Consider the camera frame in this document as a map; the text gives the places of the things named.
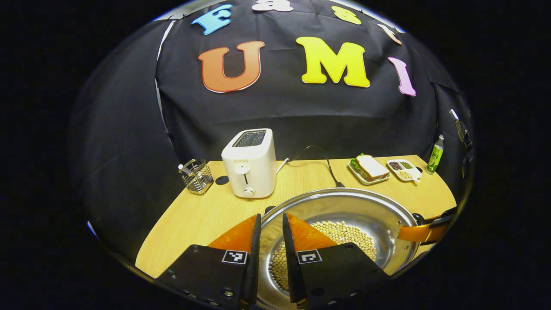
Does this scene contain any sandwich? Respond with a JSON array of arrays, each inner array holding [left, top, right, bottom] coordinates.
[[351, 154, 390, 181]]

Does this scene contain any green drink bottle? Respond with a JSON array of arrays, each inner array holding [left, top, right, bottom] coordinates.
[[427, 134, 444, 174]]

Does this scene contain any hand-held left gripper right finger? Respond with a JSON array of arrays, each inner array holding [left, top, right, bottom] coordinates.
[[282, 213, 390, 307]]

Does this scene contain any pale green plate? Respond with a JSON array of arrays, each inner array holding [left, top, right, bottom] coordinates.
[[348, 154, 391, 186]]

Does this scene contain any white toaster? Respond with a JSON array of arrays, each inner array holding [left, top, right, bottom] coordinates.
[[221, 128, 277, 198]]

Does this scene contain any stainless steel pot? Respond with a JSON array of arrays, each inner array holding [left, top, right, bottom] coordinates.
[[257, 188, 427, 310]]

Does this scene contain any metal wire basket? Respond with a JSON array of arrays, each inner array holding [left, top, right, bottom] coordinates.
[[178, 159, 214, 195]]

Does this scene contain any pile of soybeans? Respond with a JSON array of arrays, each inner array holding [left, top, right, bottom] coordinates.
[[270, 220, 377, 291]]

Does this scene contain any black power cable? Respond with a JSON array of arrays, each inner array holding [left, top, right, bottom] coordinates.
[[289, 145, 345, 188]]

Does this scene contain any white divided bean tray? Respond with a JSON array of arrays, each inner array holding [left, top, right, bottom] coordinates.
[[387, 159, 422, 183]]

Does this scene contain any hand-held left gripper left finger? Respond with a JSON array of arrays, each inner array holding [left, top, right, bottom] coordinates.
[[155, 214, 262, 308]]

